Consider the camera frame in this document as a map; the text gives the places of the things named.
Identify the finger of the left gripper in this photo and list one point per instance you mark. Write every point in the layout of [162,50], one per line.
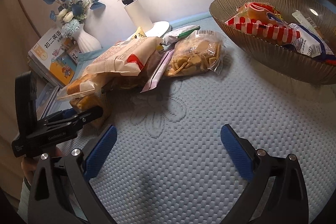
[59,115]
[72,124]

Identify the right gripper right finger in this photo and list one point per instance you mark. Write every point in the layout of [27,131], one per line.
[276,191]

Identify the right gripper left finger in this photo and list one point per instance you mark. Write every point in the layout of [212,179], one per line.
[48,202]

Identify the long bread package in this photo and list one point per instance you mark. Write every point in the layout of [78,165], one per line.
[85,85]

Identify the beige bread pack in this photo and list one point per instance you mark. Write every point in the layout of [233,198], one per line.
[127,59]

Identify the pink white packet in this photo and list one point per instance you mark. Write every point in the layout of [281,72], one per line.
[154,79]

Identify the clear bag of crackers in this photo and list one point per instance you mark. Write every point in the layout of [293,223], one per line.
[201,51]

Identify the light green sleeve forearm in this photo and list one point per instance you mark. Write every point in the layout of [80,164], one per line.
[24,201]

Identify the person left hand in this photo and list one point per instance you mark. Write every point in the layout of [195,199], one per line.
[29,165]

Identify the english textbook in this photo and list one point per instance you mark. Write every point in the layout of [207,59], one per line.
[51,56]

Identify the white ribbed vase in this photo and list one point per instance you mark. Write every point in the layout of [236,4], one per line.
[86,42]

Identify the blue white artificial flowers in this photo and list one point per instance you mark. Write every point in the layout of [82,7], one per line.
[72,14]

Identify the light blue quilted mat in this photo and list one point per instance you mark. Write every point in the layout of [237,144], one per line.
[169,164]

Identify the yellow snack packet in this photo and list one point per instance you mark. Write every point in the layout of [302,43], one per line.
[138,34]

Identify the white green snack packet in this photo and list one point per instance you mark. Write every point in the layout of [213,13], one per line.
[179,34]

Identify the white blue snack packet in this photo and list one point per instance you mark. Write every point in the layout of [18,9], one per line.
[310,42]

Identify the red white striped snack bag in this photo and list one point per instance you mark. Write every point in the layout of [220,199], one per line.
[264,21]

